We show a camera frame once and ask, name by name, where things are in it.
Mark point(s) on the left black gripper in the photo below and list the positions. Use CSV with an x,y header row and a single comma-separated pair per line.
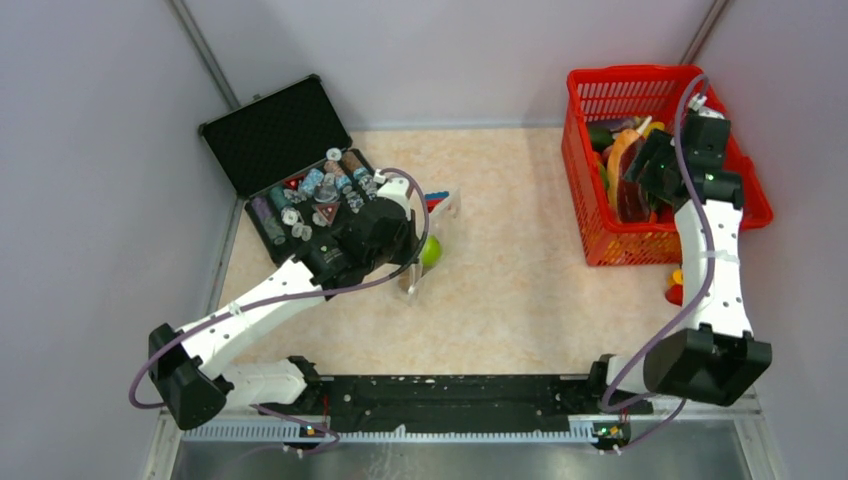
x,y
413,241

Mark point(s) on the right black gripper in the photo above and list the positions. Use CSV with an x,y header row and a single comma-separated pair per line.
x,y
655,145

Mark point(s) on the green toy apple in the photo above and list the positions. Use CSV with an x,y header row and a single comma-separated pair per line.
x,y
431,252

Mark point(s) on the clear zip top bag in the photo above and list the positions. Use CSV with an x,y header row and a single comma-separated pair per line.
x,y
444,209

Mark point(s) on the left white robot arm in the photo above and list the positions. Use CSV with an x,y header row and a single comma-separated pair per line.
x,y
192,366

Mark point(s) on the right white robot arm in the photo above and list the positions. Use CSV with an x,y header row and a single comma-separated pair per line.
x,y
710,355

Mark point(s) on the yellow toy pepper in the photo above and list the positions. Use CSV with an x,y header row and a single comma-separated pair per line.
x,y
653,126

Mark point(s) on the red blue toy brick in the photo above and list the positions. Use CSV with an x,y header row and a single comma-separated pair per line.
x,y
433,199

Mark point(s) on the purple toy eggplant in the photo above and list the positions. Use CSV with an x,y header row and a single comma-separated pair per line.
x,y
616,124

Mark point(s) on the toy ham slice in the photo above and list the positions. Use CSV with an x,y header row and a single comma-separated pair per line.
x,y
625,197

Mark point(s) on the dark green toy vegetable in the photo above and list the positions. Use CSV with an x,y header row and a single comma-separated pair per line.
x,y
600,138

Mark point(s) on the red plastic basket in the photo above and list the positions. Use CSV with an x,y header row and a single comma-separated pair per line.
x,y
611,93

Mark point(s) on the black poker chip case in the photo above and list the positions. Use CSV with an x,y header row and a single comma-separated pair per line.
x,y
290,158

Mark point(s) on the red yellow emergency button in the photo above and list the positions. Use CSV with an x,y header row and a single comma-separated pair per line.
x,y
674,291

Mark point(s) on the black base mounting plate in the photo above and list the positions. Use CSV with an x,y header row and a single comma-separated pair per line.
x,y
445,404

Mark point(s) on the aluminium frame rail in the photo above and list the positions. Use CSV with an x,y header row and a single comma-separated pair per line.
x,y
603,430

